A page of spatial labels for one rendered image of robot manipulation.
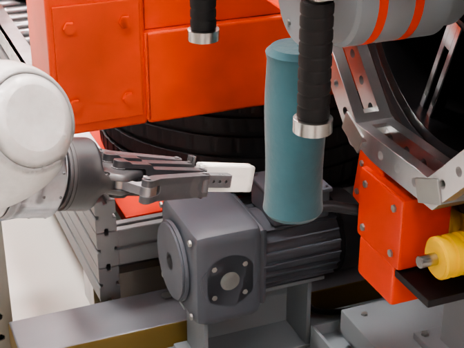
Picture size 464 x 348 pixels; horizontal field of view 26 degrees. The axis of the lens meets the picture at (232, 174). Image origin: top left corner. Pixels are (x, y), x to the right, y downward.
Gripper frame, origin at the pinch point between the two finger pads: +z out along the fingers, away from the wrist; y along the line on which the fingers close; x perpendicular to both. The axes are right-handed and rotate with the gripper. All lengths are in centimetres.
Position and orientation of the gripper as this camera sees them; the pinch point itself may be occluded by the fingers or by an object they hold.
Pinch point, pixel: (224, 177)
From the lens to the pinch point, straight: 111.4
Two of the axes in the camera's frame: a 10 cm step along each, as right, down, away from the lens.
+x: 1.7, -9.6, -2.2
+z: 8.3, 0.2, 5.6
